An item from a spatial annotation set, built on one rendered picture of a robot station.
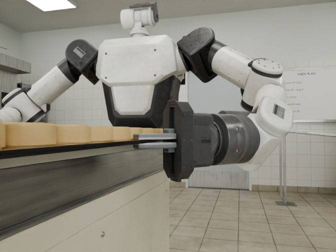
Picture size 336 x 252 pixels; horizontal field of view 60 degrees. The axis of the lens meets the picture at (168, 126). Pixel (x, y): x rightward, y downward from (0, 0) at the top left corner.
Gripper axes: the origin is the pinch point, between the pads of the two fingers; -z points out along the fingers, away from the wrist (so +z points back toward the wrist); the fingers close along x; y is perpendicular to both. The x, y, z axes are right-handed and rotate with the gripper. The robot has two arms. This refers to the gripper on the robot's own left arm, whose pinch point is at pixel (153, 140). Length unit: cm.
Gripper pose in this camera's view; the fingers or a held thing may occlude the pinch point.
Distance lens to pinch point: 43.8
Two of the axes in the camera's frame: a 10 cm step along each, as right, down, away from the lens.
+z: 8.6, 0.1, 5.1
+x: 0.0, -10.0, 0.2
